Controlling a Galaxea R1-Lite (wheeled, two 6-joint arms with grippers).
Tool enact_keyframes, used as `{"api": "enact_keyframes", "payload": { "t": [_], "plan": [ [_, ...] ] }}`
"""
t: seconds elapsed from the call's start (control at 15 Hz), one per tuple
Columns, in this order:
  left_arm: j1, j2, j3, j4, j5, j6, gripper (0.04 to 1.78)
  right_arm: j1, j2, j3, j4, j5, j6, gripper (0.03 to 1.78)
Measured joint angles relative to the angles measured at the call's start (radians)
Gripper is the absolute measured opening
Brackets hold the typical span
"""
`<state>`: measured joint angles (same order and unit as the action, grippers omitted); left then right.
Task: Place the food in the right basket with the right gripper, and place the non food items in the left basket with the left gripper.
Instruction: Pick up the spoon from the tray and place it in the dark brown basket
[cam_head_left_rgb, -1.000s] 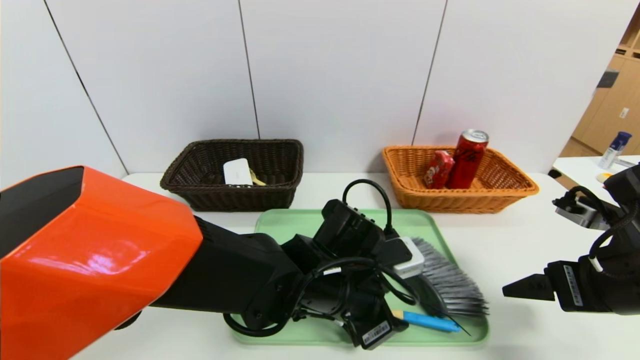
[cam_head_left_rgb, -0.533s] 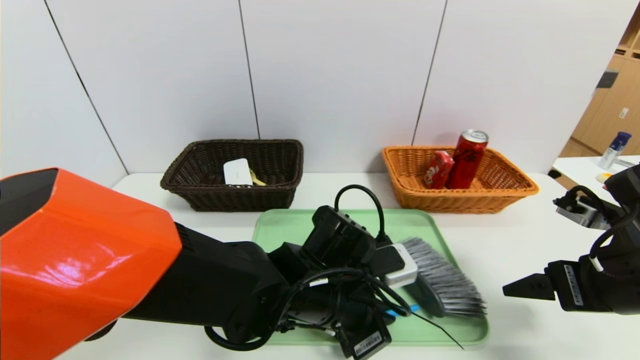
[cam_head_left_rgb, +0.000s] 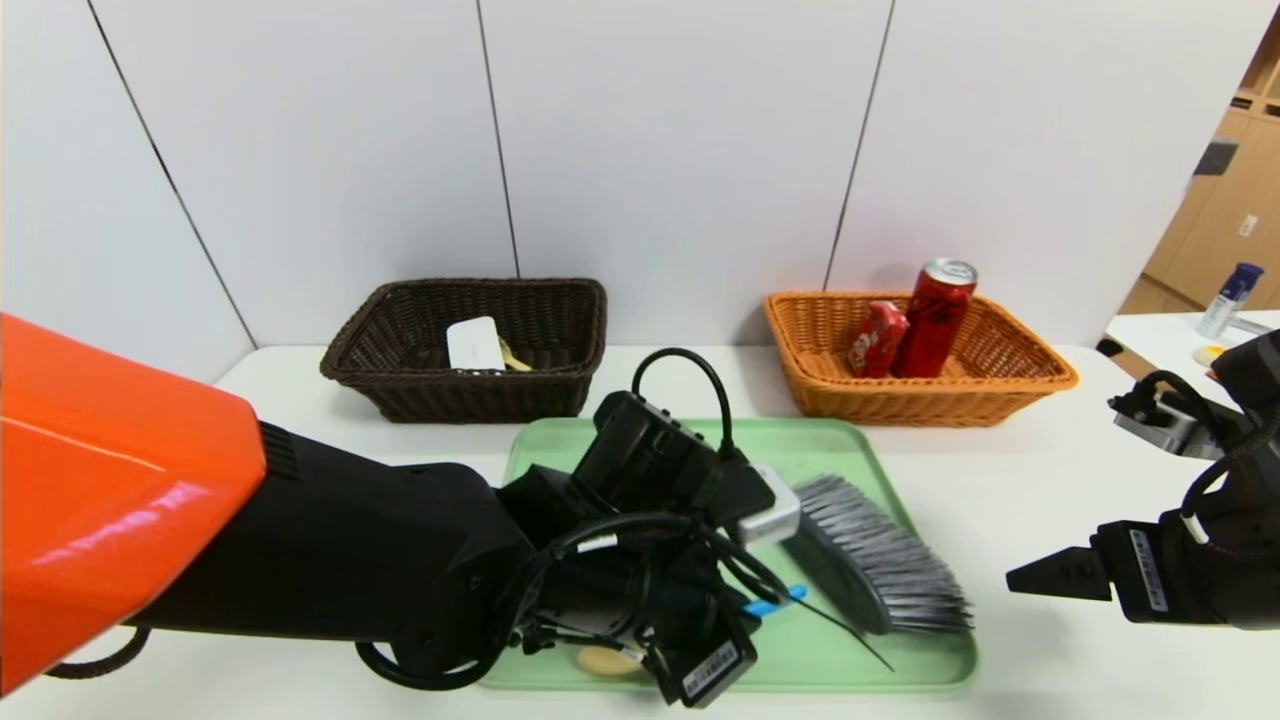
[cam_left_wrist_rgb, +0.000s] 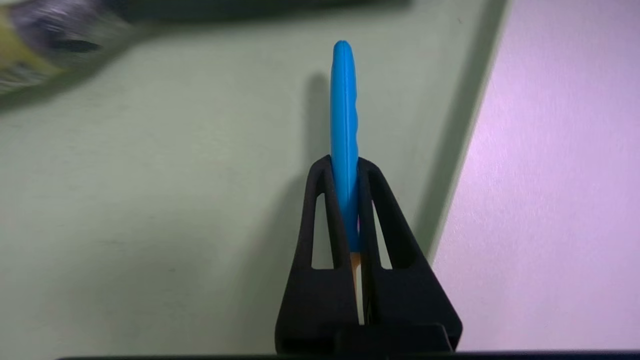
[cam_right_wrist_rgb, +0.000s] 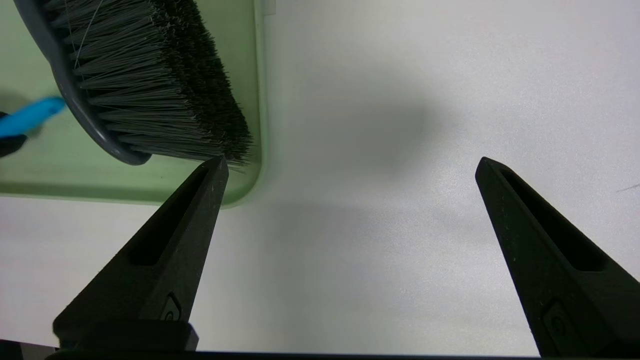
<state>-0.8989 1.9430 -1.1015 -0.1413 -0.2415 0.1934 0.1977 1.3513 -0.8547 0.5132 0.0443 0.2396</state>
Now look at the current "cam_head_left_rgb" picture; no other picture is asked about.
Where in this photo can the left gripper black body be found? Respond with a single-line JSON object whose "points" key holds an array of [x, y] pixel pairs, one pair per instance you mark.
{"points": [[712, 672]]}

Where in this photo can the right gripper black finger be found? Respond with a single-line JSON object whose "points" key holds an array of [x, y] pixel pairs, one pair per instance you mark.
{"points": [[1070, 575]]}

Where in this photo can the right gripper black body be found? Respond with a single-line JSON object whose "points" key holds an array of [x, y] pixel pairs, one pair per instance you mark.
{"points": [[1140, 571]]}

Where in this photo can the grey bristle hand brush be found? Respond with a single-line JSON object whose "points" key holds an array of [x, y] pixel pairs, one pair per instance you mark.
{"points": [[880, 560]]}

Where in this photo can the red soda can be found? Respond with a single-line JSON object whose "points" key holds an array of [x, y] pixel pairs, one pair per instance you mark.
{"points": [[932, 320]]}

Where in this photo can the white rectangular case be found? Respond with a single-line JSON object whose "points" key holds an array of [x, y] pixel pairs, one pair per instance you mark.
{"points": [[475, 345]]}

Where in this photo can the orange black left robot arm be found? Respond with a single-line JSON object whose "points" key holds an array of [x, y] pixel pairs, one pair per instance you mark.
{"points": [[120, 480]]}

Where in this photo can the orange wicker basket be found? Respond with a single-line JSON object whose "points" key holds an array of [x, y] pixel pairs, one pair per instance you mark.
{"points": [[960, 395]]}

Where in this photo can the dark brown wicker basket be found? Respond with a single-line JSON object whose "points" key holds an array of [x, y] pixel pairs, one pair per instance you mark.
{"points": [[470, 400]]}

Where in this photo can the thin black zip tie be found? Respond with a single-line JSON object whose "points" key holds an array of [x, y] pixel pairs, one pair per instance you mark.
{"points": [[850, 640]]}

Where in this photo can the light green plastic tray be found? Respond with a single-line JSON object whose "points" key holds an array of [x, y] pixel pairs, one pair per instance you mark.
{"points": [[930, 650]]}

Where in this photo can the yellow toy bun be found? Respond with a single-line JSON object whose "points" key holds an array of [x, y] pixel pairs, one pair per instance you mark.
{"points": [[1210, 355]]}

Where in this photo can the white side table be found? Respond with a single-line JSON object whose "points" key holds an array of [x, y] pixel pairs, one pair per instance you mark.
{"points": [[1160, 340]]}

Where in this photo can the clear bottle blue cap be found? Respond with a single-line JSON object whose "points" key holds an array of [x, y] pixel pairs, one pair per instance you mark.
{"points": [[1228, 295]]}

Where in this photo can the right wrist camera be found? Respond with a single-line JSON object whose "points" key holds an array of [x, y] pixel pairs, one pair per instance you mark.
{"points": [[1170, 420]]}

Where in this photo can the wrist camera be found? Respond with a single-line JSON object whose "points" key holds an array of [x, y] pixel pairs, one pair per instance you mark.
{"points": [[650, 460], [1170, 420]]}

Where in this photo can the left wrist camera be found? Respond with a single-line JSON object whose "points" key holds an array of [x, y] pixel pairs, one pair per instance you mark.
{"points": [[650, 460]]}

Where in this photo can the dark grey wall plate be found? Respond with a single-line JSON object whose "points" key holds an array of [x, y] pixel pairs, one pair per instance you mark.
{"points": [[1212, 161]]}

